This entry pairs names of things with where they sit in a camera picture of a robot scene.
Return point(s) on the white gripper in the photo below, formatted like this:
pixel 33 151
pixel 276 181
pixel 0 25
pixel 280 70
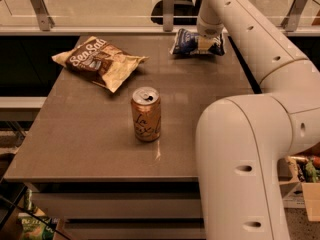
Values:
pixel 210 30

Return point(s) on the blue chip bag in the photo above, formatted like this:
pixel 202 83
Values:
pixel 186 43

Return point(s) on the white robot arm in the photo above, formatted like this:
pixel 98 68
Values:
pixel 240 139

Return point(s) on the brown sea salt chip bag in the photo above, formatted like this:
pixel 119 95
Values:
pixel 100 62

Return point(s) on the green snack bag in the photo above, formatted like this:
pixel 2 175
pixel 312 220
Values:
pixel 40 228

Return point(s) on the black office chair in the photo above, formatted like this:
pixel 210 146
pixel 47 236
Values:
pixel 185 12

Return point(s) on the orange LaCroix soda can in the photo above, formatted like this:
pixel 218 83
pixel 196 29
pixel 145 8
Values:
pixel 146 113

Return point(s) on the grey table drawer unit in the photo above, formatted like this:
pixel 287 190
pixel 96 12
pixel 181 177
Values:
pixel 125 210

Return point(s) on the middle metal railing bracket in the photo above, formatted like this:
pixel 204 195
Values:
pixel 168 15

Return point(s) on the metal railing bracket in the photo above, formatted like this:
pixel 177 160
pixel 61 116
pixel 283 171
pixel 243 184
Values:
pixel 44 19
pixel 291 21
pixel 168 15

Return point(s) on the right metal railing bracket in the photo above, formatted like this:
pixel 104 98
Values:
pixel 291 21

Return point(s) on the left metal railing bracket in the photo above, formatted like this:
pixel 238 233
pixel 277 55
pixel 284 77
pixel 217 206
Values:
pixel 44 19

